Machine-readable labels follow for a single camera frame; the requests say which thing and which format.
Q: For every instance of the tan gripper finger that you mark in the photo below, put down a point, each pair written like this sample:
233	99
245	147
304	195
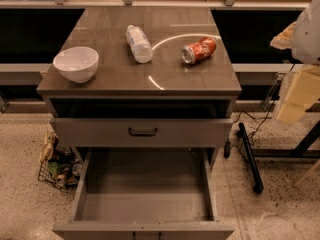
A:
299	91
283	40

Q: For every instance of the clear plastic water bottle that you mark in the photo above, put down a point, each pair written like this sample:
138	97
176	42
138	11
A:
139	44

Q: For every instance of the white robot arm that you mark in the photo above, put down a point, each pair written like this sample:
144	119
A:
305	45

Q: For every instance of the grey drawer cabinet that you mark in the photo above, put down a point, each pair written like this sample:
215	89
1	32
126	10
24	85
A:
164	88

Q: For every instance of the open grey middle drawer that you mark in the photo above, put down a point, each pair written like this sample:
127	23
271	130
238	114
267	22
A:
145	194

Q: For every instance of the closed grey top drawer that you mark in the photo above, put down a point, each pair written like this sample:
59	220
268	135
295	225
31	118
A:
85	132

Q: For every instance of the crushed orange soda can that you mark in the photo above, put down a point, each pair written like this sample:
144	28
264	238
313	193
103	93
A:
198	51

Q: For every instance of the black metal stand leg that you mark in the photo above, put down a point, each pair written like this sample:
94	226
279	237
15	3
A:
258	185

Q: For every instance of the white ceramic bowl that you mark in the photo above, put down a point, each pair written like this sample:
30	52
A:
77	64

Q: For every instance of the black drawer handle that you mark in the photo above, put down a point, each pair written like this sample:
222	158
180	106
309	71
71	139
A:
142	132

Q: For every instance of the wire basket with snacks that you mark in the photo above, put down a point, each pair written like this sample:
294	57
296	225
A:
59	165

